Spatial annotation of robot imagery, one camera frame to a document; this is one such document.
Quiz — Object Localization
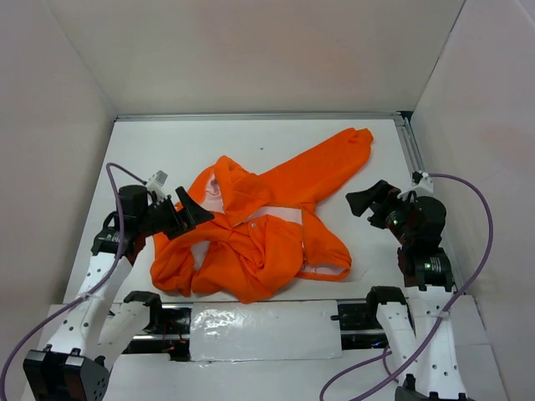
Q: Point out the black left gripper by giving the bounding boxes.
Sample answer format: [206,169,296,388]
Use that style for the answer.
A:
[139,186,214,241]

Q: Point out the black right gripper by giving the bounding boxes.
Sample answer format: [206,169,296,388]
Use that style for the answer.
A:
[346,178,415,243]

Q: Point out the orange zip-up jacket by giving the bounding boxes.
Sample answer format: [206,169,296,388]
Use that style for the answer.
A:
[150,128,374,303]

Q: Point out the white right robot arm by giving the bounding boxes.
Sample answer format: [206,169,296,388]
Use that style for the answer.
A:
[345,180,469,400]

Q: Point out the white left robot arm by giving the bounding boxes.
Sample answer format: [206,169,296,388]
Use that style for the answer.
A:
[23,184,214,400]

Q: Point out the white front cover plate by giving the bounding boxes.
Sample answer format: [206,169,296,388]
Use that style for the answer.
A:
[190,301,343,362]

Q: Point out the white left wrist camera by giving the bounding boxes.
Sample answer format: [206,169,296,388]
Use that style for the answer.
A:
[145,170,168,197]

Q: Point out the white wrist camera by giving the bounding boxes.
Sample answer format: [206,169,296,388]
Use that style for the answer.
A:
[145,170,168,197]
[411,170,433,187]

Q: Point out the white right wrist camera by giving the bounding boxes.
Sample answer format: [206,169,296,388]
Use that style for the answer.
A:
[411,170,433,187]

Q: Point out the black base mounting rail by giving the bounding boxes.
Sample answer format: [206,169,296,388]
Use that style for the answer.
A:
[123,299,388,363]

